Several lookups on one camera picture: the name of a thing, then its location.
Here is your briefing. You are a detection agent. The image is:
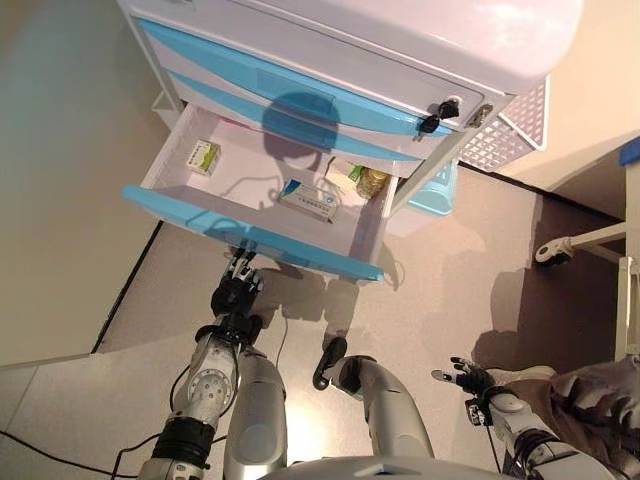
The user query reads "black key bunch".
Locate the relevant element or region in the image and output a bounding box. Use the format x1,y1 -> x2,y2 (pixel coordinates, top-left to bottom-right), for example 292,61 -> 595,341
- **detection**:
413,98 -> 464,139

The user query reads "blue and white medicine box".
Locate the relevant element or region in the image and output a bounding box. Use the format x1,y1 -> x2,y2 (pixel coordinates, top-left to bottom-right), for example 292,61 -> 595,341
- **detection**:
276,179 -> 343,225

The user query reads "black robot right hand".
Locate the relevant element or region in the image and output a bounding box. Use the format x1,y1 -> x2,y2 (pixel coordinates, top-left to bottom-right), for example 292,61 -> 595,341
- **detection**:
430,355 -> 497,397

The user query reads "silver robot right leg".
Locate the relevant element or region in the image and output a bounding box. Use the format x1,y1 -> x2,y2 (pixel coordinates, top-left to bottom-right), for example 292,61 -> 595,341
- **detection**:
312,336 -> 436,462

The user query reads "green and white medicine box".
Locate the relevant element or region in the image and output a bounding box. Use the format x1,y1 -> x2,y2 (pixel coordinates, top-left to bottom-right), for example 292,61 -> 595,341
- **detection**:
183,139 -> 223,178

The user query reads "silver cart latch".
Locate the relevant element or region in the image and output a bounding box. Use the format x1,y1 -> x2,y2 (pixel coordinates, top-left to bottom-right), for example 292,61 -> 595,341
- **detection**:
465,103 -> 494,128

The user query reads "person in grey-brown clothes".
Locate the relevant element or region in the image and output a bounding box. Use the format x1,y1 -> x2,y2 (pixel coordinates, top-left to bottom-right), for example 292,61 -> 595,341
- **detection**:
484,354 -> 640,480

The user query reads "grey robot torso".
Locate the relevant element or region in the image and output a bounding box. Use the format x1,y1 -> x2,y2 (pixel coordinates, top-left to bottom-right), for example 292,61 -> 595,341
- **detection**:
259,453 -> 507,480

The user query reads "yellow pill bottle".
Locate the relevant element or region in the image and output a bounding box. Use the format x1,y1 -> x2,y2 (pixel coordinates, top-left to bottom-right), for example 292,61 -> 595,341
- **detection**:
355,167 -> 392,200

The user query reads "thin black floor cable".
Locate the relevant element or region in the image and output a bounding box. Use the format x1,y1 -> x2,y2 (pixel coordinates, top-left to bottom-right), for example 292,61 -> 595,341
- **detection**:
276,313 -> 292,362

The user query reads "silver robot leg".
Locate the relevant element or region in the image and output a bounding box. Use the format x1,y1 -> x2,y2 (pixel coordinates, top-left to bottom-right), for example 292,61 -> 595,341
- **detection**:
312,336 -> 436,462
222,344 -> 288,480

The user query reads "blue-fronted cart drawer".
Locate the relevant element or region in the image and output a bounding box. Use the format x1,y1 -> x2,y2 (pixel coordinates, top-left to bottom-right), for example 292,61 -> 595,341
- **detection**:
121,102 -> 399,284

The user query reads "white hospital bed frame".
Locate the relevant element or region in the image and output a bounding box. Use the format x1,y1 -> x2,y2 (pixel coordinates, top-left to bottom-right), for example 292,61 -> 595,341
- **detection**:
534,144 -> 640,362

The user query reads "light blue lidded waste bin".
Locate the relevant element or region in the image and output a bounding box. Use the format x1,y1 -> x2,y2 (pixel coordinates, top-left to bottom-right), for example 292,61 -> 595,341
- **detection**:
387,159 -> 461,239

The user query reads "white medicine box green edge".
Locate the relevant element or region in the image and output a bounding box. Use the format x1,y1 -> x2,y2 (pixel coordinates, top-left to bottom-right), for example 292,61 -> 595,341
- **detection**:
324,157 -> 364,184

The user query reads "white lattice side basket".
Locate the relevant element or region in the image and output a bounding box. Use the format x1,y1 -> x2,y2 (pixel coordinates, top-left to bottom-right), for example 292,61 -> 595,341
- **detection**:
457,74 -> 552,177

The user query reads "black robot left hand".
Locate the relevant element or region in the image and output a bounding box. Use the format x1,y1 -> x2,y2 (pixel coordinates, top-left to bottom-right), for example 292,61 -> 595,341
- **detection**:
209,248 -> 266,318

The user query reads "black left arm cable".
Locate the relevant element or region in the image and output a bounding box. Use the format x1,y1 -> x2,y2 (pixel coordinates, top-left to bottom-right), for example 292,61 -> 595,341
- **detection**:
0,429 -> 227,479

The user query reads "white and blue medical cart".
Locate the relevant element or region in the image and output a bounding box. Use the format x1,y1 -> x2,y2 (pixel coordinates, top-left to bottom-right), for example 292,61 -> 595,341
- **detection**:
117,0 -> 586,284

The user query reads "silver robot left leg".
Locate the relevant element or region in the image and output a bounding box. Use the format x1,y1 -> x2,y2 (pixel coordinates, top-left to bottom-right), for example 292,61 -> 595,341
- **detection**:
222,344 -> 288,480

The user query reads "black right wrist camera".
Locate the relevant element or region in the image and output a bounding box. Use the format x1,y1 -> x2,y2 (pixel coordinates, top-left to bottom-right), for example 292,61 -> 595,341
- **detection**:
463,397 -> 492,428

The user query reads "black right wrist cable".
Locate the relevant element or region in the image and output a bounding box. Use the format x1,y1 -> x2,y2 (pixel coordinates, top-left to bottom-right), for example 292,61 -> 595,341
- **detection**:
486,424 -> 505,474

